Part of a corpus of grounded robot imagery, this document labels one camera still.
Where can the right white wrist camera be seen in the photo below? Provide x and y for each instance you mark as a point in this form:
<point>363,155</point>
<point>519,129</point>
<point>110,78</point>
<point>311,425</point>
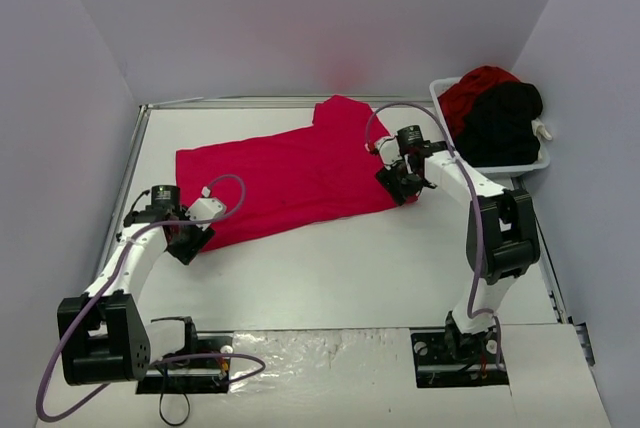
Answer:
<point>387,150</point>

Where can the dark red t shirt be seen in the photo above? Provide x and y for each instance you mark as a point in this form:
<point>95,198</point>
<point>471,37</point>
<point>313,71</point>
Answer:
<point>457,101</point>

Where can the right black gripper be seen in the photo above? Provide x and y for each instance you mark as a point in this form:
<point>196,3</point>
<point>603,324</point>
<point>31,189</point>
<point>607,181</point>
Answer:
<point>396,186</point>

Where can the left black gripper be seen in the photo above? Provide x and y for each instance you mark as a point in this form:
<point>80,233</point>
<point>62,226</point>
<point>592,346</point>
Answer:
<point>189,243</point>

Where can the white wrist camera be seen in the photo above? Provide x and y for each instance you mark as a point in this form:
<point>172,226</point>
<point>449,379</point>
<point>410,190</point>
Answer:
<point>205,210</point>
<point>387,150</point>

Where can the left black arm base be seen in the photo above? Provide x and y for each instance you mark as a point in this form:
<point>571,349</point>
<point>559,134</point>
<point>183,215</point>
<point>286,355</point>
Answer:
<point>202,376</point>

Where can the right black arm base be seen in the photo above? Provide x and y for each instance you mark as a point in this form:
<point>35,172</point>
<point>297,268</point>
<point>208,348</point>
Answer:
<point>436,367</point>

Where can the black t shirt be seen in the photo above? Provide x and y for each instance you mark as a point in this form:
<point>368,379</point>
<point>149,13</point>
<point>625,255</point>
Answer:
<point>498,130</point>

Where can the white garment piece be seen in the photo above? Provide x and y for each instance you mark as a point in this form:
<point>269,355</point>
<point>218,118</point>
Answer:
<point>544,130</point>

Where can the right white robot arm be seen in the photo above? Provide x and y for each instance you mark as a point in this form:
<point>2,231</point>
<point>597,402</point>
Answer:
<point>502,241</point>

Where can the white plastic laundry basket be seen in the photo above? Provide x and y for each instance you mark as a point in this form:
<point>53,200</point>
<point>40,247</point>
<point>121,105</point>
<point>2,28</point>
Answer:
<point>440,86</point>

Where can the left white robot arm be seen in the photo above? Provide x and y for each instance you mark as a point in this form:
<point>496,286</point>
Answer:
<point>105,338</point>

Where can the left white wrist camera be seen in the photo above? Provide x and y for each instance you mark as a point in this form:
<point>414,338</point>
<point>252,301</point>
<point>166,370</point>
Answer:
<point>205,210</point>

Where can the bright red t shirt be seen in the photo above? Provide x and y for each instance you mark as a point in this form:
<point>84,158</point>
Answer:
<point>285,181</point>

